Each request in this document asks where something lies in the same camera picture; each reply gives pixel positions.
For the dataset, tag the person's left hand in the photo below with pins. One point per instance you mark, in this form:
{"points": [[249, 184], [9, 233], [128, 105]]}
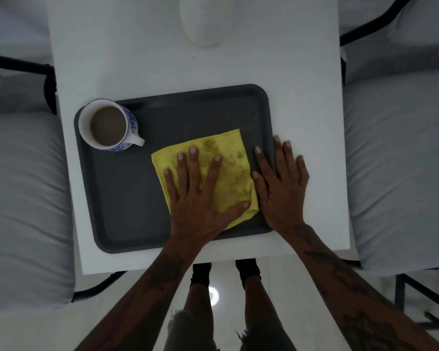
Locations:
{"points": [[194, 215]]}

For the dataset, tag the person's right hand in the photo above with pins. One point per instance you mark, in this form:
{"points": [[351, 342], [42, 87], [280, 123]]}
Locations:
{"points": [[283, 193]]}

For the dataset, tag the yellow stained cloth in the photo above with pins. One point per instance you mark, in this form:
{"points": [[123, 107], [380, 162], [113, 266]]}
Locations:
{"points": [[230, 160]]}

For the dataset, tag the dark grey tray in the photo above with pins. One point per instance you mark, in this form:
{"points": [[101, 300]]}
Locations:
{"points": [[131, 197]]}

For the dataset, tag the white blue-patterned coffee cup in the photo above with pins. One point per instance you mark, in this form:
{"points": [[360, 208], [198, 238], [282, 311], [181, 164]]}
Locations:
{"points": [[108, 126]]}

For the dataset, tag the person's left forearm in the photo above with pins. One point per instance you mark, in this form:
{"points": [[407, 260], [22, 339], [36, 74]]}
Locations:
{"points": [[146, 299]]}

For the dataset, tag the person's right forearm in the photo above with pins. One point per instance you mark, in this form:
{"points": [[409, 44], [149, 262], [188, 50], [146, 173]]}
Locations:
{"points": [[351, 296]]}

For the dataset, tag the person's left leg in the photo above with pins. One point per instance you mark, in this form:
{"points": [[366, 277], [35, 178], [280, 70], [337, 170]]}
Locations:
{"points": [[199, 303]]}

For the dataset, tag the person's leg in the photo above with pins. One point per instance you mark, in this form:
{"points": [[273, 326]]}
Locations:
{"points": [[199, 303], [259, 307]]}

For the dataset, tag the person's right leg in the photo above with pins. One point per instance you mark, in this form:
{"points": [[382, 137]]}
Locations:
{"points": [[259, 307]]}

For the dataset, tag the black left sock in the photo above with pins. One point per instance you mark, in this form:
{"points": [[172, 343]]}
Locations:
{"points": [[201, 274]]}

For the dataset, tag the black sock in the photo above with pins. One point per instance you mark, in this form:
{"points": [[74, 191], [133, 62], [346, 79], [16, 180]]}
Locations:
{"points": [[248, 272], [201, 274]]}

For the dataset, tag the black right sock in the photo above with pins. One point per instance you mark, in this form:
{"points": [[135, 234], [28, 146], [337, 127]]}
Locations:
{"points": [[248, 272]]}

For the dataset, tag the grey frayed shorts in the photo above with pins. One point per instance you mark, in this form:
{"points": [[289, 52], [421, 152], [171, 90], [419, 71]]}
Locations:
{"points": [[190, 332]]}

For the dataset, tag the white ceramic vase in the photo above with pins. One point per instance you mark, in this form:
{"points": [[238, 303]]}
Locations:
{"points": [[205, 21]]}

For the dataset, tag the left grey cushioned chair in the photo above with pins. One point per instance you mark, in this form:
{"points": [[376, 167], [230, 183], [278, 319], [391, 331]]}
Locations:
{"points": [[50, 91]]}

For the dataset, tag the grey cushioned chair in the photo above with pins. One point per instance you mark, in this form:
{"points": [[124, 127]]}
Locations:
{"points": [[50, 91], [373, 23]]}

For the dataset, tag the right grey cushioned chair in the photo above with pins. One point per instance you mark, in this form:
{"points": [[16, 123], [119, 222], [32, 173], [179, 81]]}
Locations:
{"points": [[373, 23]]}

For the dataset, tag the light grey back cushion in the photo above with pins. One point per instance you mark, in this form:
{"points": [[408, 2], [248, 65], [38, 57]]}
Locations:
{"points": [[424, 21], [14, 25]]}

